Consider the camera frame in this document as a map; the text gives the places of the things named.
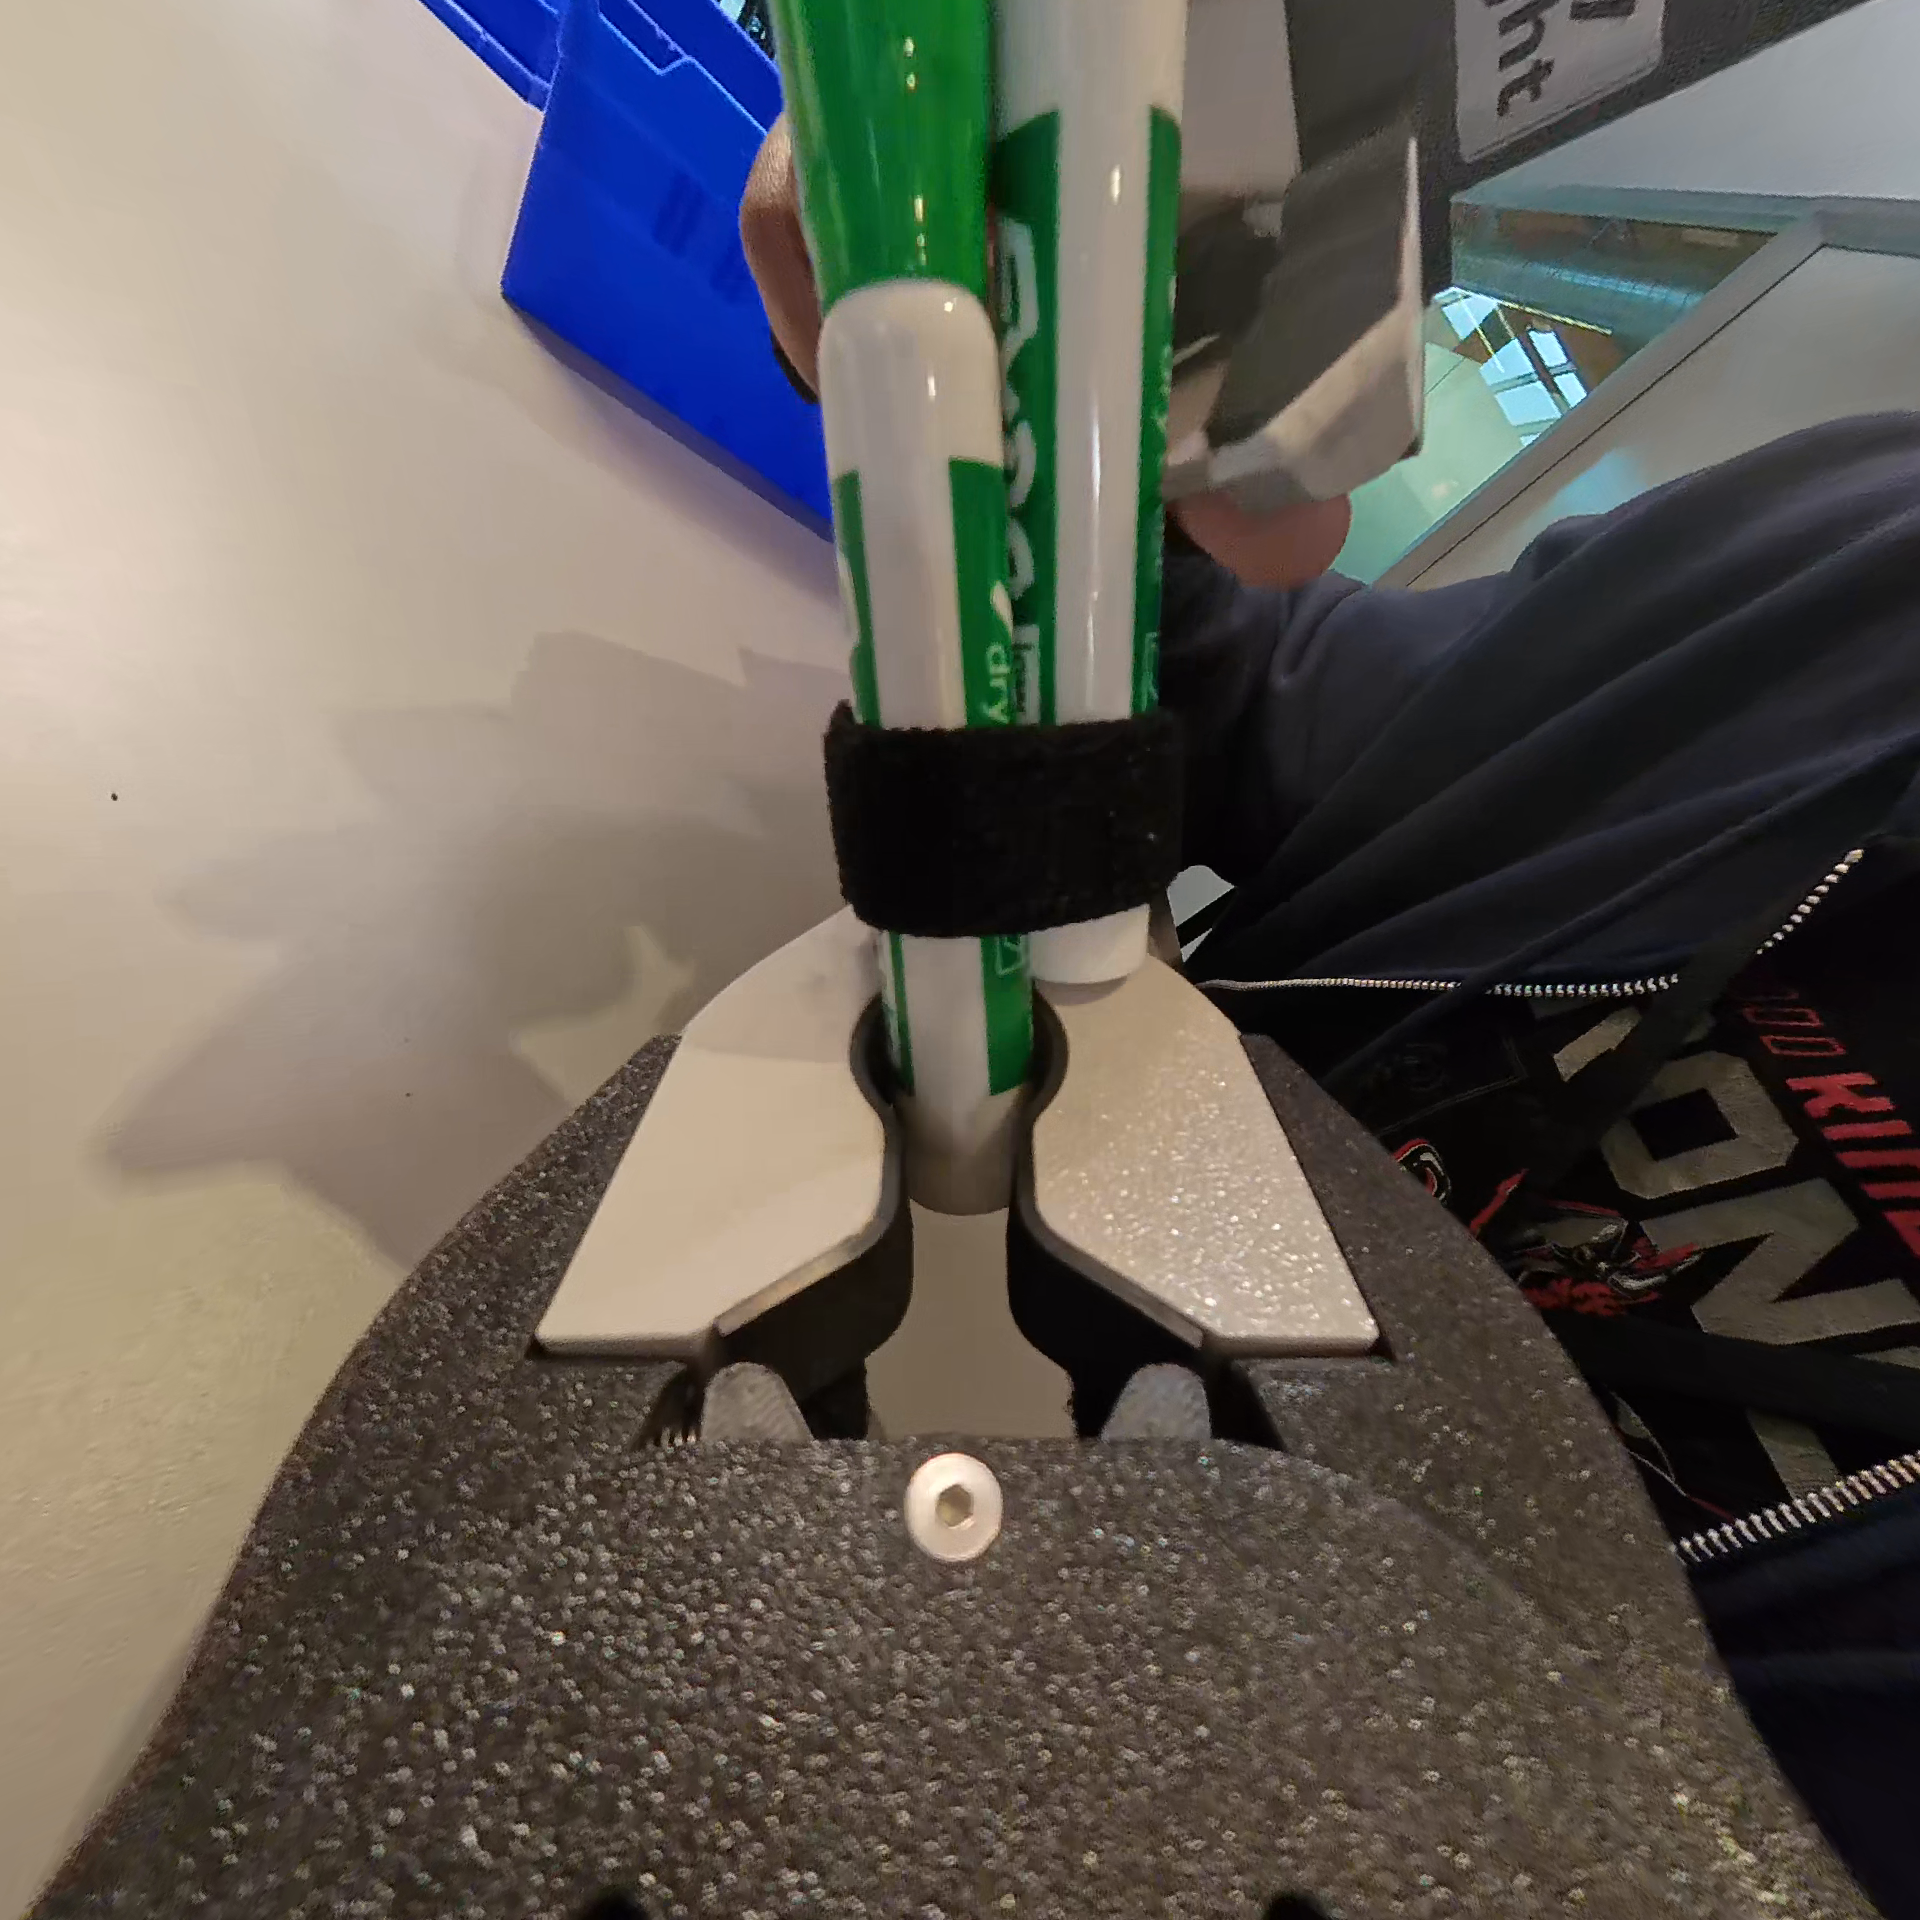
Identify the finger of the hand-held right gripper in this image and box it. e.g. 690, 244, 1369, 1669
1166, 121, 1432, 514

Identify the black velcro strap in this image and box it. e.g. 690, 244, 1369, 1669
825, 706, 1185, 943

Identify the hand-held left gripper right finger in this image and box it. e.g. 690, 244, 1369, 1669
1016, 955, 1387, 1361

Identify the green marker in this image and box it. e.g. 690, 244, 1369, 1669
992, 0, 1192, 994
767, 0, 1047, 1137

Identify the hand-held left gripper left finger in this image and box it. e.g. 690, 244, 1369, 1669
536, 917, 913, 1367

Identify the person's right hand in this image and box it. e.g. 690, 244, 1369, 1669
736, 121, 1355, 591

